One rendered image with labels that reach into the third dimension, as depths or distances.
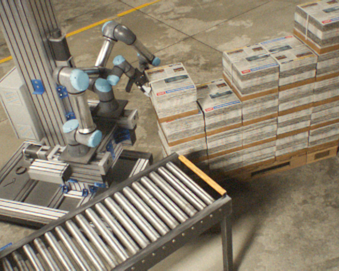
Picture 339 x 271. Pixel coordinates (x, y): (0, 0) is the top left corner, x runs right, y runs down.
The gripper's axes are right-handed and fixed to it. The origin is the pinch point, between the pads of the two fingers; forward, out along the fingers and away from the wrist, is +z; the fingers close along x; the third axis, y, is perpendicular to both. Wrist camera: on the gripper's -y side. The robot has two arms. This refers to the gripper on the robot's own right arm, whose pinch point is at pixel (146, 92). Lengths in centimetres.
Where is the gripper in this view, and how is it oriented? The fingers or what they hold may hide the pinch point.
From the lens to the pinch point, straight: 307.0
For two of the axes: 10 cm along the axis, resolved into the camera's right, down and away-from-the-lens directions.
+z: 5.7, 5.4, 6.2
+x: -2.7, -5.9, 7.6
